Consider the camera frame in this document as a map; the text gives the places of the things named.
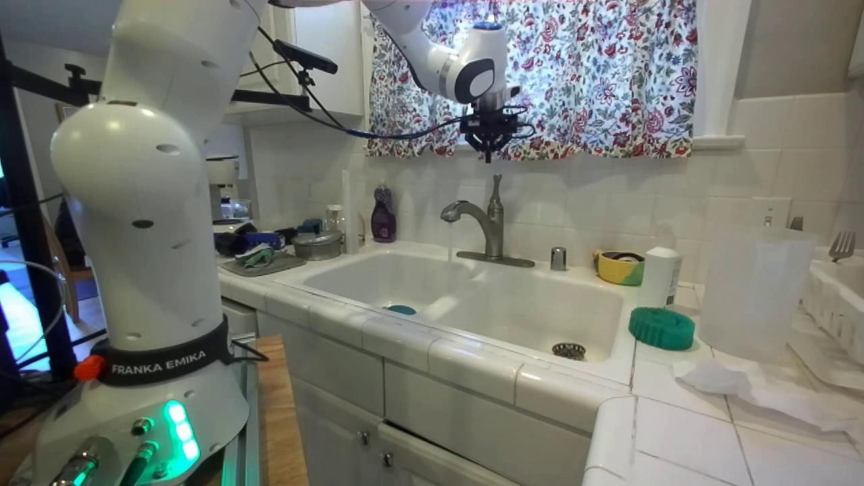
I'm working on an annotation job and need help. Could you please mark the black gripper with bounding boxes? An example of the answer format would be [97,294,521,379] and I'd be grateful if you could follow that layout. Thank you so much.
[459,106,532,160]

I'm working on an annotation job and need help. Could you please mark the white upper cabinets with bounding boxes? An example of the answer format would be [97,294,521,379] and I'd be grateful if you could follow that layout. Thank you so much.
[239,0,366,118]

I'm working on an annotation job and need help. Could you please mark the white double kitchen sink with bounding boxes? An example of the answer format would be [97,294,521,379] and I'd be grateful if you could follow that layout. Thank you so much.
[305,250,628,362]

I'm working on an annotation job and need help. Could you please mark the clear plastic pitcher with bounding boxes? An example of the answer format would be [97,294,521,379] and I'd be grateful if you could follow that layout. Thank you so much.
[699,229,814,362]

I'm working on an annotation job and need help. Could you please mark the brushed steel kitchen faucet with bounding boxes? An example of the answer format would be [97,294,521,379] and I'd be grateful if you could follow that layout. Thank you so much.
[440,179,532,268]

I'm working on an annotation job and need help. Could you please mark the black camera on stand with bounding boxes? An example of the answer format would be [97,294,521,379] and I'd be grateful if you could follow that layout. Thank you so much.
[274,40,339,75]

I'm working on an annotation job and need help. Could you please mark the floral window curtain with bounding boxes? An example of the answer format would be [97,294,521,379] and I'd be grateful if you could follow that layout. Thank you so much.
[369,0,699,163]

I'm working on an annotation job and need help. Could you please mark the metal sink hole cap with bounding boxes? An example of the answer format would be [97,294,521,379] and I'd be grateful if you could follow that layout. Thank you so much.
[552,245,570,273]

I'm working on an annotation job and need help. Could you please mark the sink drain strainer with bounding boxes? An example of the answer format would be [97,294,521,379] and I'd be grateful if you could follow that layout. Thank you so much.
[552,342,586,362]

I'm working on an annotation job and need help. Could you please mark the white cabinets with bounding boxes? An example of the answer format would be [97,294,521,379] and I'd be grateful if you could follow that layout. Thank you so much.
[239,0,366,118]
[250,306,601,486]

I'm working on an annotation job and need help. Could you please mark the white dish drying rack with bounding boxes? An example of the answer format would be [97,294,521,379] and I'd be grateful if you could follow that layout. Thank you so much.
[795,260,864,368]

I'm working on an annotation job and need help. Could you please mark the white lower cabinets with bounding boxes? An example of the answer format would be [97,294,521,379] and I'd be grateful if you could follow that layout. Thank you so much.
[250,306,601,486]

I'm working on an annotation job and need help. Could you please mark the purple dish soap bottle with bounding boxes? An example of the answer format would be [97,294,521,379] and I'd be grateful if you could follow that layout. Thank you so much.
[371,186,397,242]

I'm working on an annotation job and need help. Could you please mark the white soap bottle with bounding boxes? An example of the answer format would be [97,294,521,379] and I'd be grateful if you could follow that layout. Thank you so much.
[640,245,683,307]

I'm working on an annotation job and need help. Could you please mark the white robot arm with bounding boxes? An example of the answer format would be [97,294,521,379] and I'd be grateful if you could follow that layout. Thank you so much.
[34,0,332,486]

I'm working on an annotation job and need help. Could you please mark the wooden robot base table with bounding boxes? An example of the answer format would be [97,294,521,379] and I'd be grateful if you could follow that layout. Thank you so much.
[254,334,309,486]

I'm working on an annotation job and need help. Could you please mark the green round scrubber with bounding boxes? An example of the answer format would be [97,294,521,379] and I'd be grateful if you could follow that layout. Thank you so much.
[630,307,694,350]

